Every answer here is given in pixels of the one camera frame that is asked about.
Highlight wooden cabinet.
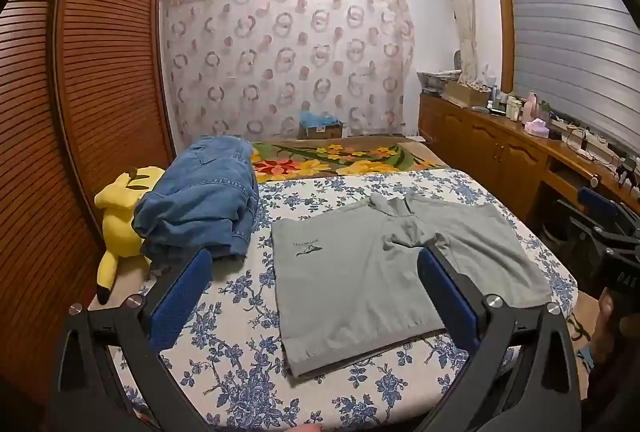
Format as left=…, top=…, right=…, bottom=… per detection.
left=417, top=92, right=640, bottom=237

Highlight blue plastic bag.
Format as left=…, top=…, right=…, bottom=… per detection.
left=300, top=110, right=341, bottom=129

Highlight small cardboard box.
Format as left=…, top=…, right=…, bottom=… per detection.
left=299, top=121, right=345, bottom=141

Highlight colourful flower blanket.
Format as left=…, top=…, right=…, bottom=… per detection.
left=248, top=138, right=598, bottom=370

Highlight blue floral bedsheet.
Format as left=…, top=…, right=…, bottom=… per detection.
left=107, top=168, right=581, bottom=432

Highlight open cardboard box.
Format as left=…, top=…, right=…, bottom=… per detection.
left=444, top=79, right=493, bottom=109

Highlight grey window blind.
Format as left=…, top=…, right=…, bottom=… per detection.
left=500, top=0, right=640, bottom=153

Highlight beige lace curtain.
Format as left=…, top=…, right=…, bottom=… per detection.
left=440, top=0, right=481, bottom=85

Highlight grey pants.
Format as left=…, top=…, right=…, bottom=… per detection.
left=270, top=192, right=553, bottom=378

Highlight yellow plush toy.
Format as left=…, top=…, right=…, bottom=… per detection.
left=94, top=166, right=166, bottom=305

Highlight white power strip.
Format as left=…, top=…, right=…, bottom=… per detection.
left=550, top=117, right=611, bottom=150

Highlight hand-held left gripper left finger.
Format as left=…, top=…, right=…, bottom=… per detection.
left=50, top=248, right=216, bottom=432

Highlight blue denim jeans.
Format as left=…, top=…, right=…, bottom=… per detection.
left=132, top=136, right=260, bottom=263

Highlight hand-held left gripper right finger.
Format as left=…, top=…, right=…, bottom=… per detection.
left=416, top=244, right=586, bottom=432

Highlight person's right forearm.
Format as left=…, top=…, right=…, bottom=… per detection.
left=585, top=324, right=640, bottom=432

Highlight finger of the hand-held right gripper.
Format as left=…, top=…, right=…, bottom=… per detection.
left=555, top=199, right=640, bottom=257
left=579, top=186, right=640, bottom=233

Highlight person's right hand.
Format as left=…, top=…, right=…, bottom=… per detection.
left=597, top=286, right=617, bottom=330

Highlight stack of papers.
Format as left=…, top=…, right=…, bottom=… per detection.
left=417, top=69, right=463, bottom=95

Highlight wooden window frame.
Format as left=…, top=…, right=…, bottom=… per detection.
left=489, top=0, right=591, bottom=95

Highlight circle print curtain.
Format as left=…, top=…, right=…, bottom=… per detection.
left=160, top=0, right=416, bottom=140

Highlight wooden louvered wardrobe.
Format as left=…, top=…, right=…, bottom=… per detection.
left=0, top=0, right=176, bottom=413

